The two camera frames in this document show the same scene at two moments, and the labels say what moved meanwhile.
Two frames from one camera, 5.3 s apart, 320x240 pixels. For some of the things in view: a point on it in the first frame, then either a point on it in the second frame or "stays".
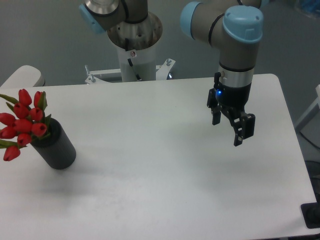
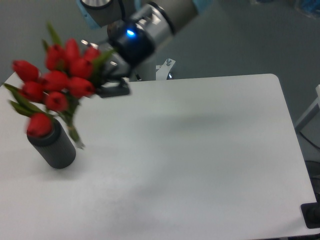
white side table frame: [317, 101] stays
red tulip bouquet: [26, 122] -> [71, 72]
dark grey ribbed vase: [56, 148] stays
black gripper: [236, 98] -> [136, 47]
